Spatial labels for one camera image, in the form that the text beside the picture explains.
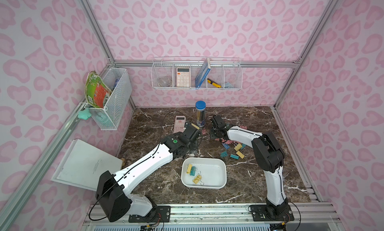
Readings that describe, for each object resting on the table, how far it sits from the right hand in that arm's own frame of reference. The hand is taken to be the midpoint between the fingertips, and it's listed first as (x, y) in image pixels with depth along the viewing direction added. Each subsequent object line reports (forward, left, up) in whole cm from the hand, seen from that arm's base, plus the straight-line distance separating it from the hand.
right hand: (212, 131), depth 101 cm
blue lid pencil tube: (+8, +8, +16) cm, 19 cm away
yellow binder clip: (-32, +10, 0) cm, 33 cm away
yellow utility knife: (+22, -1, +23) cm, 32 cm away
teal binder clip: (-26, +12, -1) cm, 29 cm away
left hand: (-17, +12, +15) cm, 26 cm away
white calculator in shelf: (+22, +19, +28) cm, 40 cm away
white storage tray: (-27, 0, -4) cm, 27 cm away
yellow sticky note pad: (+5, +10, -2) cm, 12 cm away
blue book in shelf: (+19, +7, +32) cm, 38 cm away
